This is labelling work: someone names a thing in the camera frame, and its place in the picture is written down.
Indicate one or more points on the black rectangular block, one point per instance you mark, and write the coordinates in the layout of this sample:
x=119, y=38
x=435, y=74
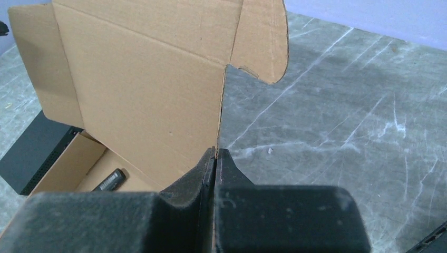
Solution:
x=34, y=152

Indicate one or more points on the black blue marker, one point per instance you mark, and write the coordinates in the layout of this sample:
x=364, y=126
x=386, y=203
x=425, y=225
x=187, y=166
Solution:
x=112, y=182

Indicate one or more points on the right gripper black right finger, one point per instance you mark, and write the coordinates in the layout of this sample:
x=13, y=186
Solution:
x=274, y=218

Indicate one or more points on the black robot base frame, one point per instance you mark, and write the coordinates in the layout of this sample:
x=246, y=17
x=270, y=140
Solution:
x=435, y=242

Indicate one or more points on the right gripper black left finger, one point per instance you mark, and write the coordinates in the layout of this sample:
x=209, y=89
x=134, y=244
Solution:
x=176, y=219

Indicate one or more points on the brown cardboard box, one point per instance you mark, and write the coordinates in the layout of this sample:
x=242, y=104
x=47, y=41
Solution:
x=144, y=80

